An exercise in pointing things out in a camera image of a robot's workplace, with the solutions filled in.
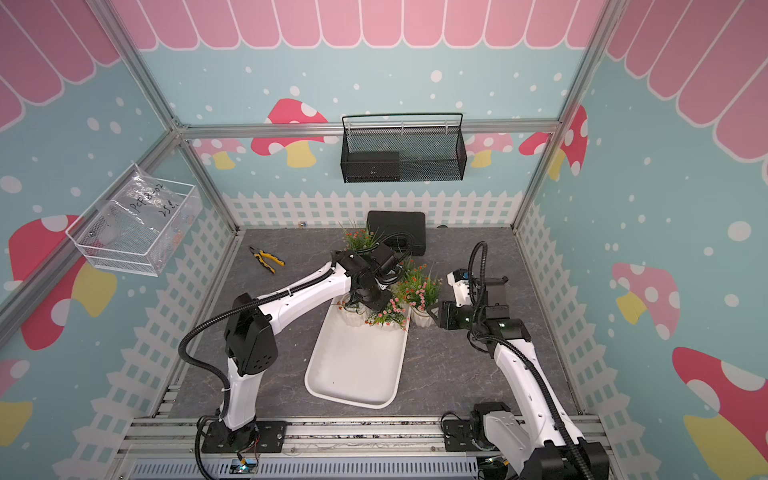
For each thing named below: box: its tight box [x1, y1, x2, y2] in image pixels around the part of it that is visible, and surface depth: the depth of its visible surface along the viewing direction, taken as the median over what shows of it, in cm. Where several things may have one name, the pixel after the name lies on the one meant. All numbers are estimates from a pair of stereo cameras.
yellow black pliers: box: [249, 246, 286, 275], surface depth 112 cm
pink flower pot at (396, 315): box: [364, 297, 411, 331], surface depth 79 cm
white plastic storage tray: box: [304, 297, 411, 409], surface depth 87 cm
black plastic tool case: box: [366, 210, 426, 256], surface depth 118 cm
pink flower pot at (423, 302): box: [408, 272, 443, 328], surface depth 87 cm
